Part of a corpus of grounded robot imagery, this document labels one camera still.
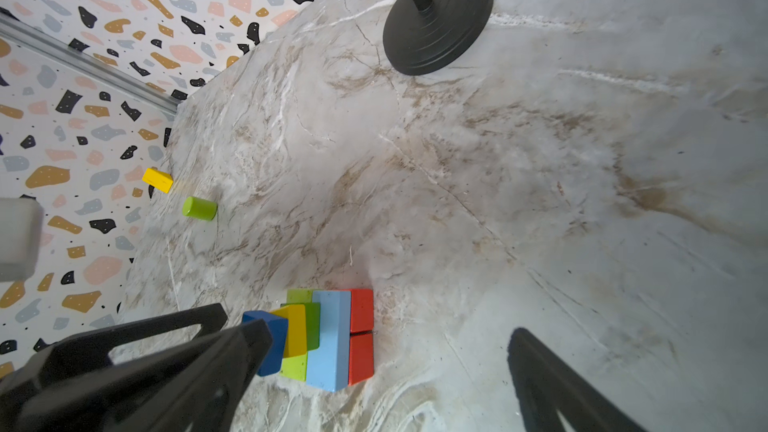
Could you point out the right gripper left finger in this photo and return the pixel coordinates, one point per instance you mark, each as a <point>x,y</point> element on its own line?
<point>194,386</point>

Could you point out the small green cube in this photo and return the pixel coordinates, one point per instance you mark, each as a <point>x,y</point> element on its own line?
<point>312,314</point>

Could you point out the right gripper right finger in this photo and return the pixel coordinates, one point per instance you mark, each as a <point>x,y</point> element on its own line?
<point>550,392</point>

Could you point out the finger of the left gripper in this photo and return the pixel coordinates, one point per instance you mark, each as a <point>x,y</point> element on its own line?
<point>87,352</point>

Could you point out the black round microphone stand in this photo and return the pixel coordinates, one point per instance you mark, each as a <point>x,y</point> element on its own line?
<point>423,36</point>

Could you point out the lime green block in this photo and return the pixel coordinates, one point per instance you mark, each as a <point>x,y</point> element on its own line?
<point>295,368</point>

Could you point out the green cylinder block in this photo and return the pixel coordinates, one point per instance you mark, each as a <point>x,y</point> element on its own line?
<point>198,208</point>

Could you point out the small yellow cube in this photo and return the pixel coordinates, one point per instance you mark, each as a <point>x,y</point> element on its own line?
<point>296,342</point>

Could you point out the blue number seven cube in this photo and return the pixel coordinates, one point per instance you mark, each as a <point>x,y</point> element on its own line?
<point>278,328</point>

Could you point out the yellow flat rectangular block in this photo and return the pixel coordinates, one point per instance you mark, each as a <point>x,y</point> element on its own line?
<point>159,180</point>

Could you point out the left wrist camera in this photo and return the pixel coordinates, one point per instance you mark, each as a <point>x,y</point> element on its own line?
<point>21,229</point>

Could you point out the red rectangular block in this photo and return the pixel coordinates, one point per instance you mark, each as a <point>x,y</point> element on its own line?
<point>361,311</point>
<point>361,365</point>

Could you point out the light blue block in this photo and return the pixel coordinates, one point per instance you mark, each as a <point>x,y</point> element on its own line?
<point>327,367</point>

